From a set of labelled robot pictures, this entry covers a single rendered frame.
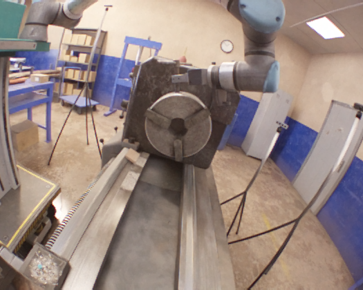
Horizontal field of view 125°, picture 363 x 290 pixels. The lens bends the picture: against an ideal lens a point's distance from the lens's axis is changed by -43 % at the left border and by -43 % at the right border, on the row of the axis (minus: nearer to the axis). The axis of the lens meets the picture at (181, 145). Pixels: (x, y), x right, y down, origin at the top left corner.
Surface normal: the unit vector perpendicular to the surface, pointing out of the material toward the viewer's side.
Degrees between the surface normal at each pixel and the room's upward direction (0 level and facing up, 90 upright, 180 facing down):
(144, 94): 90
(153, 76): 90
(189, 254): 48
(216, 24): 90
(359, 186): 90
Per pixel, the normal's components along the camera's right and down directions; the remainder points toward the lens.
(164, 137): -0.04, 0.39
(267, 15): -0.31, 0.34
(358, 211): -0.95, -0.29
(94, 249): 0.30, -0.87
